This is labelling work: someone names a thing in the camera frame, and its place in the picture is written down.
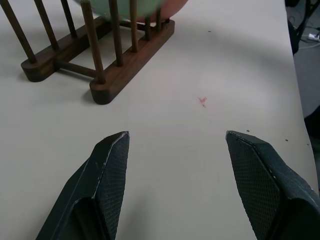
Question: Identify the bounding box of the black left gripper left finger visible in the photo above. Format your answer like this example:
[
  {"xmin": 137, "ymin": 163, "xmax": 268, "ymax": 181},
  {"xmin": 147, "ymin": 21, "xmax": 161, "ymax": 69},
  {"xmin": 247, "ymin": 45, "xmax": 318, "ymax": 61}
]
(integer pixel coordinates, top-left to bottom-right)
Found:
[{"xmin": 35, "ymin": 130, "xmax": 131, "ymax": 240}]

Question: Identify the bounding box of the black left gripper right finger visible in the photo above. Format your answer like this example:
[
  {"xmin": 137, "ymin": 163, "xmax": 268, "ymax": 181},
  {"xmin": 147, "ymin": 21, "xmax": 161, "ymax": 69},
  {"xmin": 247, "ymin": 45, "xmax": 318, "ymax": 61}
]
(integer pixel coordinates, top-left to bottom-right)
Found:
[{"xmin": 225, "ymin": 130, "xmax": 320, "ymax": 240}]

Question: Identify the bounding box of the dark wooden dish rack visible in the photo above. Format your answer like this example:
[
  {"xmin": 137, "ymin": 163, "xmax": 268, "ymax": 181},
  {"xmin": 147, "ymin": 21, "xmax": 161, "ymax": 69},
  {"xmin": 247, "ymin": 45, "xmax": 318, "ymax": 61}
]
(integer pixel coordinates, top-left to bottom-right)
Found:
[{"xmin": 0, "ymin": 0, "xmax": 176, "ymax": 106}]

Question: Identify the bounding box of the green plate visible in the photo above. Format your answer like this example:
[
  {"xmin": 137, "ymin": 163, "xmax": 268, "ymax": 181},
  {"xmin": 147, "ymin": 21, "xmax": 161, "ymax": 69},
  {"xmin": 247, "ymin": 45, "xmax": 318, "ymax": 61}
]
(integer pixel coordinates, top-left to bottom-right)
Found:
[{"xmin": 88, "ymin": 0, "xmax": 166, "ymax": 22}]

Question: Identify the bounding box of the pink plate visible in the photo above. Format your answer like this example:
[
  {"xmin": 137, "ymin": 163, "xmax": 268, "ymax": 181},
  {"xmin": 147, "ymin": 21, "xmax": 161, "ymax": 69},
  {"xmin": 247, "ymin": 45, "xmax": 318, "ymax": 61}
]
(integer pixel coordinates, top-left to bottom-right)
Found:
[{"xmin": 136, "ymin": 0, "xmax": 190, "ymax": 25}]

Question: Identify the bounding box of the white cable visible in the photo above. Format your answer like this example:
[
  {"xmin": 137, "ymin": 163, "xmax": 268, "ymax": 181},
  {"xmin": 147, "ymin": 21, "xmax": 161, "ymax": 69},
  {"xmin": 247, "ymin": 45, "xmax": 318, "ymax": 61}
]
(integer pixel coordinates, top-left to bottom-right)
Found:
[{"xmin": 298, "ymin": 32, "xmax": 320, "ymax": 50}]

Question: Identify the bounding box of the black chair frame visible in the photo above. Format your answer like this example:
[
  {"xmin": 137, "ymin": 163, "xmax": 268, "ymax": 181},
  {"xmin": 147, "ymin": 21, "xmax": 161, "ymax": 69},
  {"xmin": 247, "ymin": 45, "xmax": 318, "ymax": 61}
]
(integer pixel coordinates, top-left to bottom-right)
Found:
[{"xmin": 285, "ymin": 0, "xmax": 320, "ymax": 54}]

